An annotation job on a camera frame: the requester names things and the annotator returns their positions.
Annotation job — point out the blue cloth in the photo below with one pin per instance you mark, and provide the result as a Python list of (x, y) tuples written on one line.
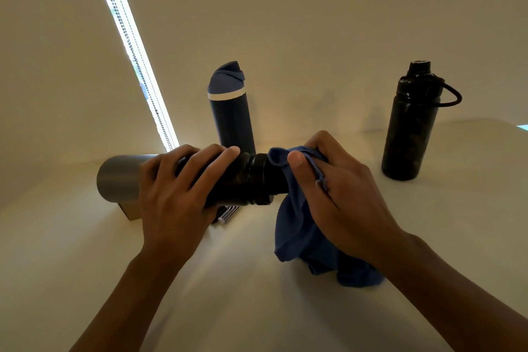
[(297, 232)]

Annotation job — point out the person's left hand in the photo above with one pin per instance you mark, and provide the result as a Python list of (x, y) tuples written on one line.
[(173, 211)]

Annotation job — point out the black white striped marker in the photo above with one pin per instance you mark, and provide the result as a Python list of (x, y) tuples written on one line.
[(218, 215), (229, 214)]

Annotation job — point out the black grey gradient bottle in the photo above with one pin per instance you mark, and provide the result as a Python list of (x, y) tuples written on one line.
[(119, 178)]

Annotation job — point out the navy bottle with blue lid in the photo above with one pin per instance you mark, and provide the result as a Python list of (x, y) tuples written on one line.
[(231, 120)]

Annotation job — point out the brown paper box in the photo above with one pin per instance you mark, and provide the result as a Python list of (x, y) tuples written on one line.
[(131, 210)]

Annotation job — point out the person's right hand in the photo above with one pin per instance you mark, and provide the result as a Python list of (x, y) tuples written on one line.
[(354, 211)]

